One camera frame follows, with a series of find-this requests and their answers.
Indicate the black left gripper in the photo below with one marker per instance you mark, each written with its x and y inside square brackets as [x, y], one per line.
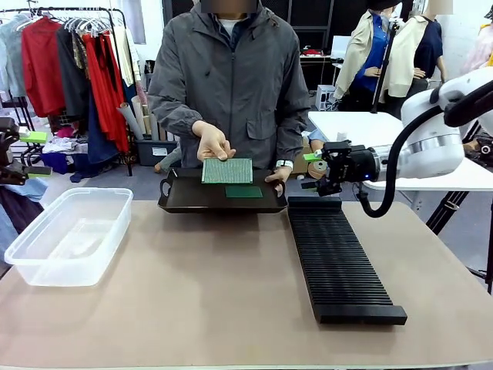
[7, 131]

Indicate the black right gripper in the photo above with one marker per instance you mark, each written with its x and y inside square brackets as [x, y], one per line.
[360, 163]

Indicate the green PCB board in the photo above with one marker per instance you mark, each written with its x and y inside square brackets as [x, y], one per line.
[227, 170]
[243, 192]

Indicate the black serving tray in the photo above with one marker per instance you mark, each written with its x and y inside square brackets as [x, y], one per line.
[200, 196]

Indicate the person's right forearm grey sleeve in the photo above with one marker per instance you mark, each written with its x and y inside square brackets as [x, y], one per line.
[173, 115]

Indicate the person's left forearm grey sleeve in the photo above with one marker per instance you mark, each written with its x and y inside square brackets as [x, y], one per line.
[294, 135]

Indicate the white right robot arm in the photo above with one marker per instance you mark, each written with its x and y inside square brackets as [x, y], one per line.
[431, 142]

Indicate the person's left hand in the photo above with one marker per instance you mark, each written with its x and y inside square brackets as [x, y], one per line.
[279, 175]

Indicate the person's right hand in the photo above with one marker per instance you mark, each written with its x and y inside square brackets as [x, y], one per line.
[210, 140]

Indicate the brown cardboard spool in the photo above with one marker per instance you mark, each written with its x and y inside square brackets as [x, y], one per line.
[317, 169]

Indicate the blue cloth pile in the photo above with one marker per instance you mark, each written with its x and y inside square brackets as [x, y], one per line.
[54, 162]

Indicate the brown cardboard box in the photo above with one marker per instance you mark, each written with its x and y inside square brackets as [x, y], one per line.
[304, 148]

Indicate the white cloth pile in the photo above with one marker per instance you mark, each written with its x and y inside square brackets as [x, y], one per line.
[59, 144]

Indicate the white wristband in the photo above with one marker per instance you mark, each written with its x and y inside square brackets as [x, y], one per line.
[284, 163]

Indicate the light blue draped cloth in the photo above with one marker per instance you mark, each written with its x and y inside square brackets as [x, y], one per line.
[23, 192]

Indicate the white side table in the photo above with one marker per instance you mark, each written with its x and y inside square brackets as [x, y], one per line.
[354, 127]

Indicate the navy blue hanging garment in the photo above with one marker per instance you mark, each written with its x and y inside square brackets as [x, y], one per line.
[99, 135]

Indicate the white small cabinet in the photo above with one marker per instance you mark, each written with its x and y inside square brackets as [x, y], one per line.
[325, 97]

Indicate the red hanging shirt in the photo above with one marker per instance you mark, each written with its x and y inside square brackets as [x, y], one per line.
[42, 65]

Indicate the clear plastic storage box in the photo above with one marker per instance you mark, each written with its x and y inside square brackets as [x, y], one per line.
[69, 235]

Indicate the dark grey hanging jacket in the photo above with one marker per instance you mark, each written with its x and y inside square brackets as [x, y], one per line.
[71, 73]

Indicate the black slotted PCB rack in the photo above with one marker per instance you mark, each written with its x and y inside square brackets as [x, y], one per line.
[339, 262]

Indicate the light blue hanging garment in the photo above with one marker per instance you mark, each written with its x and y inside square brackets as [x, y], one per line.
[11, 58]

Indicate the red hanging dress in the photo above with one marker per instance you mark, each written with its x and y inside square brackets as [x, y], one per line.
[106, 88]

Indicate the beige paper rolls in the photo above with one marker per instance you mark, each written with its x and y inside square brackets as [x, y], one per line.
[136, 115]

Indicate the mannequin beige coat blue shirt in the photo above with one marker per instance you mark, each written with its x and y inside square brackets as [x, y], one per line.
[369, 58]

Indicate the black stand pole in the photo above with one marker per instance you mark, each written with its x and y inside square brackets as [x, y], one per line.
[385, 65]

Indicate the grey storage bin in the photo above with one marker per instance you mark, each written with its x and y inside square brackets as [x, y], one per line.
[154, 152]

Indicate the white board panel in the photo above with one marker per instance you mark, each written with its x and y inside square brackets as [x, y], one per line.
[341, 46]

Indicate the person torso grey jacket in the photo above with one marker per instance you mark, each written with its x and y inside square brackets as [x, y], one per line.
[231, 77]

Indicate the black tripod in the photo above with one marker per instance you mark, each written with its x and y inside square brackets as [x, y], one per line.
[447, 208]

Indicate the white hanging garment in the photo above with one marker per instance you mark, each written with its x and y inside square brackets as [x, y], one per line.
[129, 58]

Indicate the mannequin cream and navy top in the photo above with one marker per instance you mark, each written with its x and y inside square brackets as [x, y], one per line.
[416, 54]

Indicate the pink hanging garment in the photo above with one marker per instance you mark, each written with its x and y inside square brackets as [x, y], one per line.
[479, 50]

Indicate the black clothes rail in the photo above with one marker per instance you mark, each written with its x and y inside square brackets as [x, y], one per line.
[123, 77]

